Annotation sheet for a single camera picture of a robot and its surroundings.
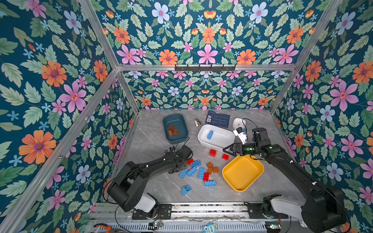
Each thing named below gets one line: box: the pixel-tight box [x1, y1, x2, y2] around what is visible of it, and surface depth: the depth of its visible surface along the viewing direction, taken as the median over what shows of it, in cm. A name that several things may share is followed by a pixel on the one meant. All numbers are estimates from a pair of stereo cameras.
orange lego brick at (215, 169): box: [212, 166, 220, 174], surface depth 89 cm
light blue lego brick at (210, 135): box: [206, 130, 214, 141], surface depth 104 cm
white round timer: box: [232, 117, 247, 130], surface depth 110 cm
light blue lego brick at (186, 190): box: [180, 184, 193, 197], surface depth 81 cm
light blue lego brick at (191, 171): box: [186, 166, 197, 177], surface depth 87 cm
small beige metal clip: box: [194, 118, 203, 127], surface depth 113 cm
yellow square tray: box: [221, 154, 265, 193], surface depth 88 cm
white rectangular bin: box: [197, 124, 236, 152], surface depth 104 cm
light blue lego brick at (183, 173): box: [178, 168, 190, 179], surface depth 88 cm
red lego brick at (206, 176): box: [203, 171, 210, 182], surface depth 86 cm
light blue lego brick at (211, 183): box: [204, 180, 217, 187], surface depth 83 cm
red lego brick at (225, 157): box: [221, 153, 230, 161], surface depth 95 cm
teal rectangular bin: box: [162, 113, 189, 145], surface depth 110 cm
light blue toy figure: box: [202, 222, 218, 233], surface depth 69 cm
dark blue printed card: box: [204, 110, 231, 129], surface depth 114 cm
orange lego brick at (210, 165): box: [206, 162, 215, 169], surface depth 90 cm
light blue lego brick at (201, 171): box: [197, 167, 206, 180], surface depth 88 cm
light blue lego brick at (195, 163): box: [190, 159, 202, 168], surface depth 92 cm
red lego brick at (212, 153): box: [208, 149, 218, 158], surface depth 95 cm
